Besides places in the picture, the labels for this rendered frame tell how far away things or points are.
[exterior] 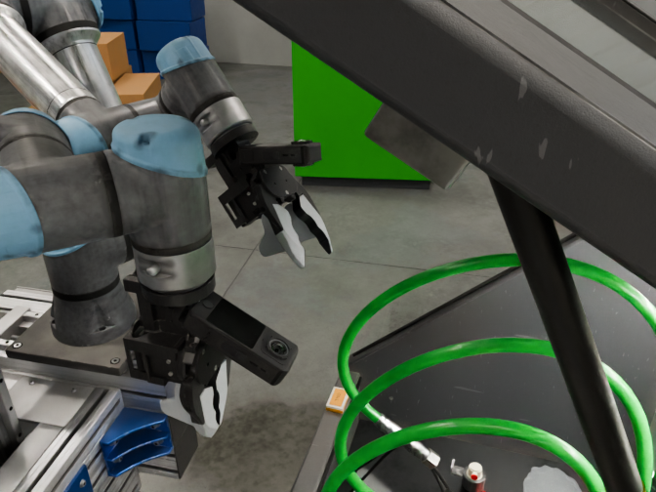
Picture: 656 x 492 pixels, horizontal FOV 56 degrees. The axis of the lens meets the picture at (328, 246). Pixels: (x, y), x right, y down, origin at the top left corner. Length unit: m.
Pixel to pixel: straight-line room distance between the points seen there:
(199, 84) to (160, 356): 0.40
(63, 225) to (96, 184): 0.04
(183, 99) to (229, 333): 0.40
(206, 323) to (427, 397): 0.67
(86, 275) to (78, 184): 0.60
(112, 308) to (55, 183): 0.65
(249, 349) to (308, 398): 1.92
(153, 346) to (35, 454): 0.54
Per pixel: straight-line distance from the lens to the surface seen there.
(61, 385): 1.26
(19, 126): 0.66
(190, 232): 0.56
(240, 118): 0.87
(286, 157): 0.82
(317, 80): 3.97
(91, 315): 1.16
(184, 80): 0.89
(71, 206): 0.53
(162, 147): 0.52
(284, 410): 2.48
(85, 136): 0.90
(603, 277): 0.66
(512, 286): 1.03
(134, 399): 1.23
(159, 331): 0.65
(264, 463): 2.31
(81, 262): 1.11
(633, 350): 1.11
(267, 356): 0.61
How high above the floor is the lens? 1.73
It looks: 30 degrees down
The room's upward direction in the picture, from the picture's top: straight up
